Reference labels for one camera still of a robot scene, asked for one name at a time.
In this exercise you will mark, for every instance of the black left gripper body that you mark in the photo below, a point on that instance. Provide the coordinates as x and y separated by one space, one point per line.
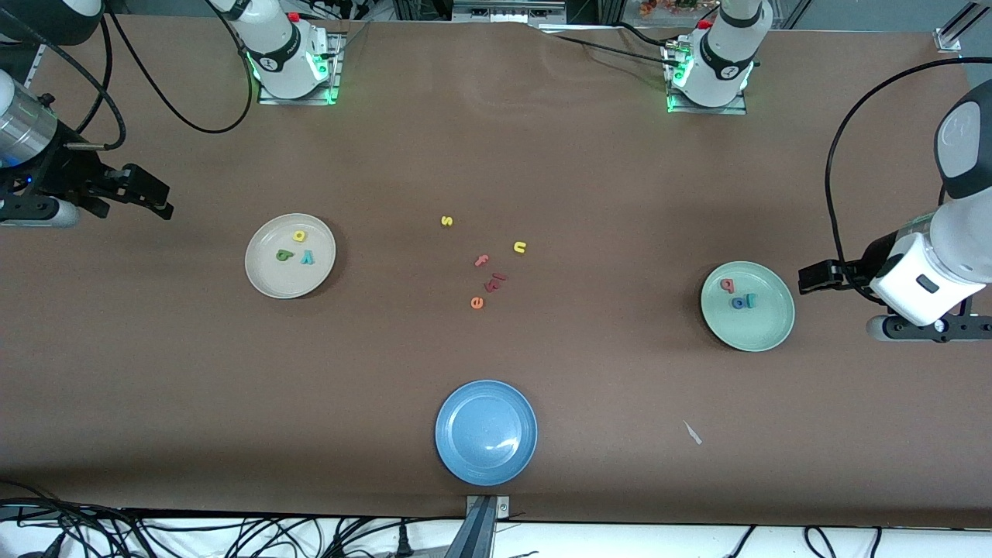
873 259

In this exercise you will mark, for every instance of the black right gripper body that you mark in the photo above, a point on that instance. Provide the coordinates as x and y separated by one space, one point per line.
56 174

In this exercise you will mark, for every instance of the green letter q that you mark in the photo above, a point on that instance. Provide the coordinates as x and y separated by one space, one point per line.
282 255

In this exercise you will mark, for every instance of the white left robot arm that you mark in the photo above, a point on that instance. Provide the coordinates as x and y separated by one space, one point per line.
725 70

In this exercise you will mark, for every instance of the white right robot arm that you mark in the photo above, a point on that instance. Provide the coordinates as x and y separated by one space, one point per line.
287 54

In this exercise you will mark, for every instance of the pale green round plate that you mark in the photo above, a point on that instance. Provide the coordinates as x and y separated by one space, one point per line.
763 329

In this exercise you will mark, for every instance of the beige round plate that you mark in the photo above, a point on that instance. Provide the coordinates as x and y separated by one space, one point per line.
291 275

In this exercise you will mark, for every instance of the white paper scrap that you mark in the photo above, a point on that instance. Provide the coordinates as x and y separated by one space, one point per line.
692 432

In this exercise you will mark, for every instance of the brown table cover sheet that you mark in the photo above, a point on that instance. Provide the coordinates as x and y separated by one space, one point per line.
542 155

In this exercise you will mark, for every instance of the small orange objects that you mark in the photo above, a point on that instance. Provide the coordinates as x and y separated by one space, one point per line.
666 6

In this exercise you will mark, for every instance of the blue round plate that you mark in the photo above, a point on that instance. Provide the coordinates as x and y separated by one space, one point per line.
486 432

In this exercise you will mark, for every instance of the silver metal box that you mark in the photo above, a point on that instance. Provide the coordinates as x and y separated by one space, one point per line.
504 12

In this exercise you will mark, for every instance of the aluminium frame rail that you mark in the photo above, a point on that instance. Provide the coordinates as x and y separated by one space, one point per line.
31 74

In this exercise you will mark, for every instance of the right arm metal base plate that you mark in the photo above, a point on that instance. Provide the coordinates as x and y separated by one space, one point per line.
298 101

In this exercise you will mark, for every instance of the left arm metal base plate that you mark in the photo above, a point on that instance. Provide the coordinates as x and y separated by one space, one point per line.
709 110

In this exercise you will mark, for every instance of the aluminium corner bracket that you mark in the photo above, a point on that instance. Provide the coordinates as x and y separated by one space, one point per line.
947 39

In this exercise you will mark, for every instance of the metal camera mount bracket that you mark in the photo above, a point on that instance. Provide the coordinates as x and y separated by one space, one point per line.
482 535

